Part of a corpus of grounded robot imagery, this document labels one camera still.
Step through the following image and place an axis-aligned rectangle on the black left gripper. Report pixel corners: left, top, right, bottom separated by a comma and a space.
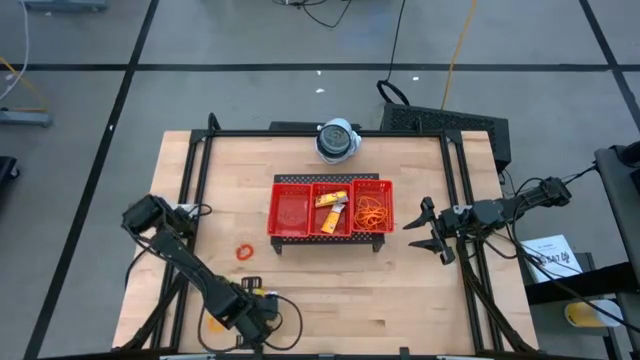
212, 275, 281, 348

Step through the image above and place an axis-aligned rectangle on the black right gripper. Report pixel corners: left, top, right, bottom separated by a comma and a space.
402, 195, 477, 267

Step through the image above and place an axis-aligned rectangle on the yellow green crayon pack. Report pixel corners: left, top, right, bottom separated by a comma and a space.
314, 190, 350, 209

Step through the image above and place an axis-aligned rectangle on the red plastic slotted basket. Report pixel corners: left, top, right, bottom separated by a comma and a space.
349, 178, 395, 235
308, 182, 354, 238
267, 182, 312, 237

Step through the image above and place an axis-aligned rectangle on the black perforated metal riser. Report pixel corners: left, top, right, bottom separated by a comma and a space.
271, 173, 387, 256

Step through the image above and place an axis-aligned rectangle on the white round spot lamp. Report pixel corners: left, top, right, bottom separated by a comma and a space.
314, 117, 363, 165

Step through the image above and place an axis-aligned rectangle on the white printed booklet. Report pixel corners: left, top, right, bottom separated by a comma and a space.
519, 233, 585, 285

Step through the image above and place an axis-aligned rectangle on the black shelf bar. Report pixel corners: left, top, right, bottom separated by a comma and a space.
524, 261, 640, 306

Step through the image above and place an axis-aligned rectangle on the yellow white bottle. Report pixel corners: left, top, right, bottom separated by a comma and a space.
563, 298, 625, 329

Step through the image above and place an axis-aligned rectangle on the black side table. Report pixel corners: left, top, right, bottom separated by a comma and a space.
593, 141, 640, 360

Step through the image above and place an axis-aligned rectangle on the black chair base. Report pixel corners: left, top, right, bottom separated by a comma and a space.
0, 155, 22, 194

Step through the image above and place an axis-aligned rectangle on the grey table foot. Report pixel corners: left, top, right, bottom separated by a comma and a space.
0, 108, 54, 128
22, 0, 109, 14

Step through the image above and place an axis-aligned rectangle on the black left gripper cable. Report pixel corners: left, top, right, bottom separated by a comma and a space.
197, 293, 305, 354

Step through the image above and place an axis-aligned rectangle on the black long floor cable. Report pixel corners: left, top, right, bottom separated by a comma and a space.
502, 232, 640, 334

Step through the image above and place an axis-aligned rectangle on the white coiled lamp cable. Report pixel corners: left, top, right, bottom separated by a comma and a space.
317, 149, 359, 166

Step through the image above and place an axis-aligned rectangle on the black left arm base cable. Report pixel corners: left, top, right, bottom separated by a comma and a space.
123, 243, 154, 290

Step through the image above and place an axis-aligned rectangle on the black hanging cable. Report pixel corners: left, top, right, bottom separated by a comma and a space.
375, 0, 412, 107

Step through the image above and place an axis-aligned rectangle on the yellow hanging cable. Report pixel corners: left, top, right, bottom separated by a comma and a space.
439, 0, 480, 111

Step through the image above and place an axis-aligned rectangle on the black floor cable bundle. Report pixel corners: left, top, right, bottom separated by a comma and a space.
272, 0, 354, 29

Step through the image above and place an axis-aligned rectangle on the white floor cable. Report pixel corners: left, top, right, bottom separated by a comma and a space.
0, 0, 31, 101

